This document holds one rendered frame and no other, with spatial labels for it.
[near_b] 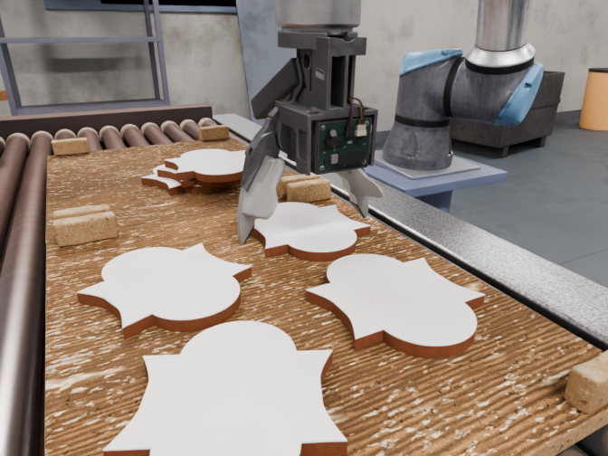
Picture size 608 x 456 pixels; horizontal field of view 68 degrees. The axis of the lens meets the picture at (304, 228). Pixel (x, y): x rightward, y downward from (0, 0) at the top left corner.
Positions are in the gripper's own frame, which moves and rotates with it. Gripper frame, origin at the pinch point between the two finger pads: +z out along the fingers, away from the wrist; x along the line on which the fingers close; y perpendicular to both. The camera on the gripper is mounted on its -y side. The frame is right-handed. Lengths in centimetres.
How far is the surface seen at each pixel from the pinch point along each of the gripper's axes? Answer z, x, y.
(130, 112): 2, -6, -87
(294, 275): 0.5, -5.1, 8.0
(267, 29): -12, 147, -352
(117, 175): 1.5, -15.6, -32.7
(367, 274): -0.9, -0.4, 12.7
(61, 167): 1.7, -23.1, -41.7
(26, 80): 24, -41, -375
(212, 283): -0.7, -12.8, 7.9
